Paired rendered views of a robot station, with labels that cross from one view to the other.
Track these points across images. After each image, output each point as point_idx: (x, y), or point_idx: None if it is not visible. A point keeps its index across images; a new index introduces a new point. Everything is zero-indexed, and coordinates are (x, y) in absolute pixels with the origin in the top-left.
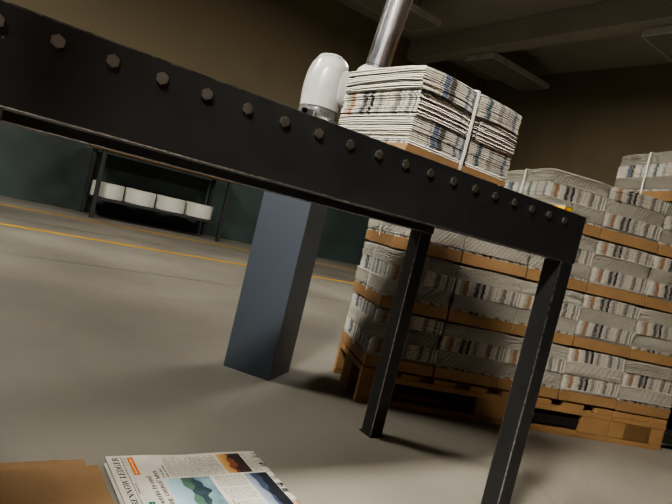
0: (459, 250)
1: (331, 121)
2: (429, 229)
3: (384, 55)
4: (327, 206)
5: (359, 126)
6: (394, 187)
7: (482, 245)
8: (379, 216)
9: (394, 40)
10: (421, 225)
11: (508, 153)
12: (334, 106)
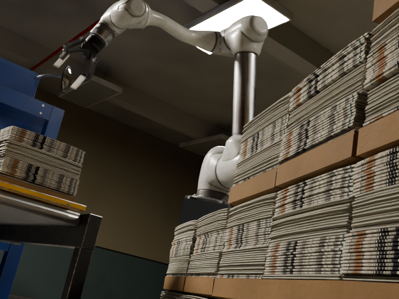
0: (185, 276)
1: (194, 197)
2: (79, 244)
3: (233, 124)
4: (38, 243)
5: None
6: None
7: (196, 262)
8: (56, 242)
9: (236, 108)
10: (75, 241)
11: (2, 154)
12: (205, 185)
